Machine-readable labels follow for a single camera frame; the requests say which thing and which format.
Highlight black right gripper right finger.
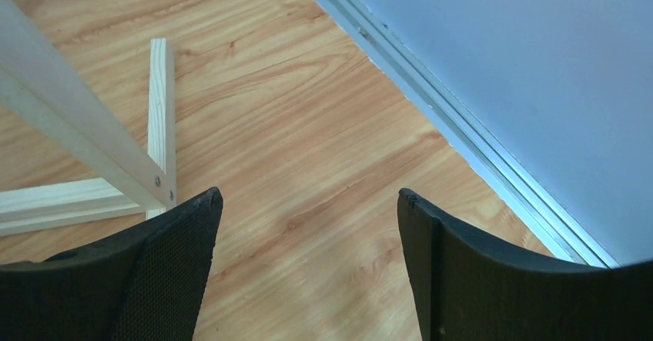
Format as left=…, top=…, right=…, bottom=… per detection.
left=397, top=188, right=652, bottom=340

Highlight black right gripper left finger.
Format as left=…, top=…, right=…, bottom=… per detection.
left=1, top=187, right=223, bottom=340

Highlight wooden rack frame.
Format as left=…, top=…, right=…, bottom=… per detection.
left=1, top=0, right=177, bottom=236

